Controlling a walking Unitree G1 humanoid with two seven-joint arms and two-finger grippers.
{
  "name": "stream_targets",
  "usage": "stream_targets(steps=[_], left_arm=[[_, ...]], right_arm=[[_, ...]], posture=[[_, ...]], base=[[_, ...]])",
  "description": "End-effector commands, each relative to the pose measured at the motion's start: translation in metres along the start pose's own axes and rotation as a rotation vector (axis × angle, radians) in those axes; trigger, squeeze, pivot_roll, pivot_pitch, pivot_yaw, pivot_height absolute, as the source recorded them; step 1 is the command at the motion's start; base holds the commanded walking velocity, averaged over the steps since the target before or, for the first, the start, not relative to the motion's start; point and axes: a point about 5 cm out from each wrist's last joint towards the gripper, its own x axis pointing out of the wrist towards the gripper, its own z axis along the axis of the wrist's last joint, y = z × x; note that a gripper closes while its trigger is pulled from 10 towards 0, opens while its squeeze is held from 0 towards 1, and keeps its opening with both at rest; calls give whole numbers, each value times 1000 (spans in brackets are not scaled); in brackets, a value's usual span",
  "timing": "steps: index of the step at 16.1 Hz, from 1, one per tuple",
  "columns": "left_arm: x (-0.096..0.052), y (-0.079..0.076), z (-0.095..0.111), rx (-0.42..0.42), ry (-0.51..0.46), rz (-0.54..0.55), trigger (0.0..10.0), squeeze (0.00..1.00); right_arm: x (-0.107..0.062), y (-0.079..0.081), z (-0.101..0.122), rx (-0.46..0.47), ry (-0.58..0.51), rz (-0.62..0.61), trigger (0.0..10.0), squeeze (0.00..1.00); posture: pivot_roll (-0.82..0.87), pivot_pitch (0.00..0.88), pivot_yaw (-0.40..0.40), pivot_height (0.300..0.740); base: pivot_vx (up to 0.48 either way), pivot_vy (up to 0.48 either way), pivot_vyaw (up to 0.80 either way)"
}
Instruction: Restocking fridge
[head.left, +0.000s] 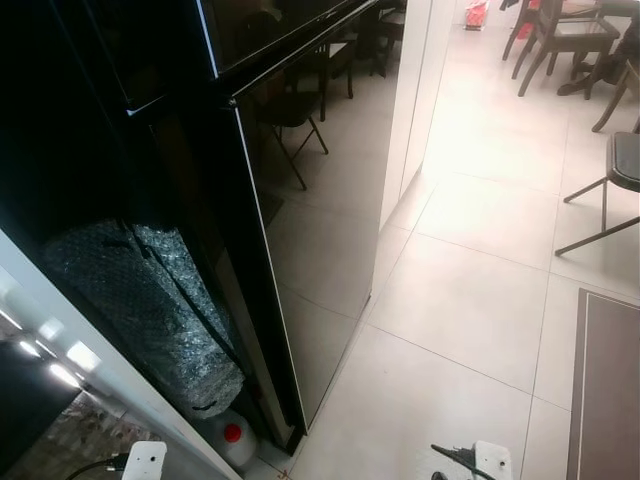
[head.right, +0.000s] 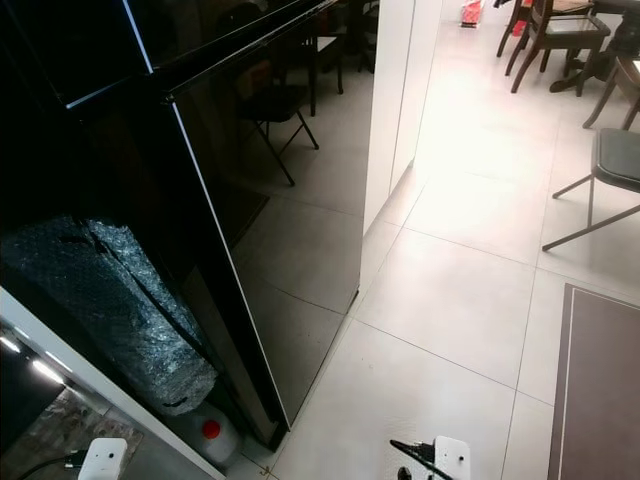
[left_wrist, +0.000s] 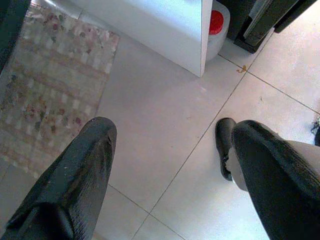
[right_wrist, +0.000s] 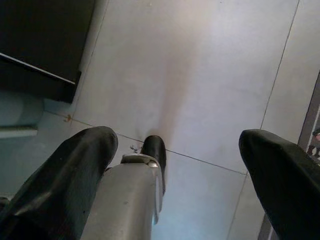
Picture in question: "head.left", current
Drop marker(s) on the plain brown floor mat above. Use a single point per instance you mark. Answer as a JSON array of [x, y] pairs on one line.
[[610, 390]]

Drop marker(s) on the dark wooden table pedestal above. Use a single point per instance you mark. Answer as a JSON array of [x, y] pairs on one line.
[[590, 80]]

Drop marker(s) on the grey metal folding chair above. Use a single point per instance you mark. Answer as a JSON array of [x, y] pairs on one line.
[[625, 160]]

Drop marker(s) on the bubble wrap bundle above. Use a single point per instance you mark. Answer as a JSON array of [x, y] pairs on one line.
[[150, 310]]

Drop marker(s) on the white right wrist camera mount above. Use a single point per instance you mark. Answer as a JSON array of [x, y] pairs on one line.
[[492, 460]]

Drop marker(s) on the tall black fridge door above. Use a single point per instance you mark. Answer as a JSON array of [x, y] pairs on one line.
[[330, 200]]

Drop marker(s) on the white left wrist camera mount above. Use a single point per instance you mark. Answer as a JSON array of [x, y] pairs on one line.
[[145, 460]]

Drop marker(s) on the black fridge freezer door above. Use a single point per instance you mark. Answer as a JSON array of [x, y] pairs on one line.
[[280, 25]]

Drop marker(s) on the dark wooden dining chair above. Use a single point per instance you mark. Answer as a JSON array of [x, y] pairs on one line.
[[620, 90], [515, 20], [575, 30]]

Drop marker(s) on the white jug with red cap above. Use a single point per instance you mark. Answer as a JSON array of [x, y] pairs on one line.
[[232, 438]]

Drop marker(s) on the white tall cabinet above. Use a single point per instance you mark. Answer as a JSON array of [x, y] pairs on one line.
[[415, 100]]

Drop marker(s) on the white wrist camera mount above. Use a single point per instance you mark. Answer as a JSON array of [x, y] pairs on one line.
[[145, 460], [492, 460]]

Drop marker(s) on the black glossy panel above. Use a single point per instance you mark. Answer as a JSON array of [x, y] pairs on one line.
[[25, 400]]

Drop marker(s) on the black glossy fridge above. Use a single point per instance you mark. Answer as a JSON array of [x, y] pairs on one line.
[[100, 150]]

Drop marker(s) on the beige patterned cloth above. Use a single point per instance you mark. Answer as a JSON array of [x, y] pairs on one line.
[[80, 440]]

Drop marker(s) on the red and white bag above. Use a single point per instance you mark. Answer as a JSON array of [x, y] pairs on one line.
[[476, 12]]

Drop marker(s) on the white counter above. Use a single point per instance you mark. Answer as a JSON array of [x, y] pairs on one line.
[[110, 365]]

